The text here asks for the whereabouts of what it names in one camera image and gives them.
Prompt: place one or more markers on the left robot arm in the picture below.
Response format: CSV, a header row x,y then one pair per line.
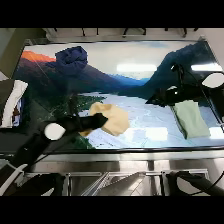
x,y
36,141

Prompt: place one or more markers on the pale green garment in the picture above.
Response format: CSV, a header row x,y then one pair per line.
x,y
191,118

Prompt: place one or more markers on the dark blue garment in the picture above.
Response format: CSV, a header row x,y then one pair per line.
x,y
70,60

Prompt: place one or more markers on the pale yellow shirt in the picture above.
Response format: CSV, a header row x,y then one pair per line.
x,y
117,120

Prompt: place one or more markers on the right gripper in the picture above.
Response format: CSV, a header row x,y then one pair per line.
x,y
164,97

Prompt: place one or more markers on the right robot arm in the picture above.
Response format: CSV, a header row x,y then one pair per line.
x,y
213,80

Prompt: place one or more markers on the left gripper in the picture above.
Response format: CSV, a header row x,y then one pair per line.
x,y
95,121

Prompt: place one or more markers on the white garment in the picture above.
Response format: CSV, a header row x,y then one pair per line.
x,y
15,96

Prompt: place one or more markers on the silver frame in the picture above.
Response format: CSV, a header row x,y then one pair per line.
x,y
126,156

